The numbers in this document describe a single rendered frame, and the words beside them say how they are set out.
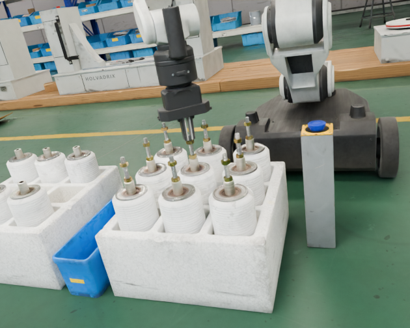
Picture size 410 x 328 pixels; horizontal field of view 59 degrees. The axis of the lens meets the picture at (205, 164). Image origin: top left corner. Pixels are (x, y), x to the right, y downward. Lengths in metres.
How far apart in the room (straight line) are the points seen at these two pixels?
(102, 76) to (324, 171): 2.69
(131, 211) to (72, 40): 2.92
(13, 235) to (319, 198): 0.76
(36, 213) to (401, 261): 0.90
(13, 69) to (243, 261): 3.57
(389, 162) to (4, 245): 1.12
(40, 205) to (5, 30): 3.22
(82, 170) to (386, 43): 2.16
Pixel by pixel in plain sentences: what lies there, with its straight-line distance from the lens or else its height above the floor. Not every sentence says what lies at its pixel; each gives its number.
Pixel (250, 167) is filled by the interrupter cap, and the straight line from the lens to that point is 0.87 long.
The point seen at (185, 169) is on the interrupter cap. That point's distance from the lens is 0.91.
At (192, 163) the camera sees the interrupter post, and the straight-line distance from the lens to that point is 0.89.
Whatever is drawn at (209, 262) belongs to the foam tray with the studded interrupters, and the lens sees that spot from 0.79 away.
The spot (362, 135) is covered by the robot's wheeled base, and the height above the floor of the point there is 0.17.
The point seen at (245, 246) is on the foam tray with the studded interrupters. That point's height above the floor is 0.17.
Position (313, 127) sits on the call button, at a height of 0.33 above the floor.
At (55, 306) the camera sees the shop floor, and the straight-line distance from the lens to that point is 1.04.
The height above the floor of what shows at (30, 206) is 0.23.
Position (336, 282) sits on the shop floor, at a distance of 0.92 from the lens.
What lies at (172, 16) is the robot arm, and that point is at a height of 0.61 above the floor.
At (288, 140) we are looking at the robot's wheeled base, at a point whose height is 0.17.
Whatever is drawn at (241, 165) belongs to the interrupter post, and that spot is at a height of 0.26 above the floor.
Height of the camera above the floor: 0.62
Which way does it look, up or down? 23 degrees down
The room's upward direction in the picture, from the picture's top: 10 degrees counter-clockwise
